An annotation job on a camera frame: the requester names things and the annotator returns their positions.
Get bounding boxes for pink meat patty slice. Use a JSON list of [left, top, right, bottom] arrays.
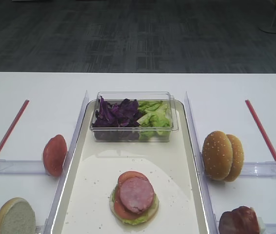
[[119, 177, 154, 214]]

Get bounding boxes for green lettuce leaves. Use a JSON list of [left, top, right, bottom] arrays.
[[137, 100, 172, 141]]

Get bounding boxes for lettuce on bun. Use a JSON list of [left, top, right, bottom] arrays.
[[111, 187, 159, 225]]

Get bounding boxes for tomato slices on bun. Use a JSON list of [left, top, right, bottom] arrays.
[[114, 171, 148, 220]]

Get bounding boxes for stack of meat slices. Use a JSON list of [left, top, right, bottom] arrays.
[[218, 206, 260, 234]]

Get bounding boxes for purple cabbage leaves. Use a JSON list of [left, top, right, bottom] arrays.
[[92, 96, 142, 128]]

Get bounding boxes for clear plastic salad box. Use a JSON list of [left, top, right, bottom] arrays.
[[90, 92, 179, 142]]

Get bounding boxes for silver metal tray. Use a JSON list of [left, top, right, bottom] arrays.
[[52, 101, 209, 234]]

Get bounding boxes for front sesame bun top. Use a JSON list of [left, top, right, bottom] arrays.
[[202, 131, 233, 180]]

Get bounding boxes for sesame bun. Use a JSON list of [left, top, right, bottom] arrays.
[[202, 131, 233, 180], [224, 135, 244, 182]]

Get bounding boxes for bottom bun on tray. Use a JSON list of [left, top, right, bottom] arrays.
[[109, 187, 159, 226]]

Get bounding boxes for rear sesame bun top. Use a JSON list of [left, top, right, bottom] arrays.
[[224, 135, 244, 182]]

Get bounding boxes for clear upper right track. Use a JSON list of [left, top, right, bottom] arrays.
[[239, 161, 276, 178]]

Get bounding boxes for upright bun half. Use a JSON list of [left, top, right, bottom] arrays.
[[0, 197, 36, 234]]

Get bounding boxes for white floor stand base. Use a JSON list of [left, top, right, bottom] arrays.
[[258, 6, 276, 34]]

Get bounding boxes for clear left divider wall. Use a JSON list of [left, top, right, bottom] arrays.
[[42, 92, 89, 234]]

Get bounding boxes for left red rail strip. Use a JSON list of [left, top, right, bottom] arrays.
[[0, 99, 29, 152]]

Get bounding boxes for red rail strip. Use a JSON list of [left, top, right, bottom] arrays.
[[245, 99, 276, 162], [0, 99, 29, 152]]

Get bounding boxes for right red rail strip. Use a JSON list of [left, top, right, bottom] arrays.
[[245, 99, 276, 162]]

